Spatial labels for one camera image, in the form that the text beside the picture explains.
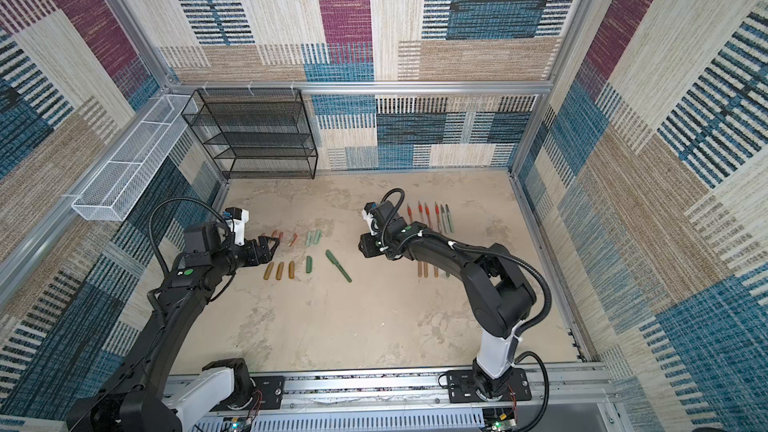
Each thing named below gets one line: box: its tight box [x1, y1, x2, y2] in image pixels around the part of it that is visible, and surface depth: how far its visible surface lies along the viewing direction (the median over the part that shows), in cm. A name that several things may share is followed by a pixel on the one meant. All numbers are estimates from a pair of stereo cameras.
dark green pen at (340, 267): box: [325, 249, 352, 283], surface depth 98 cm
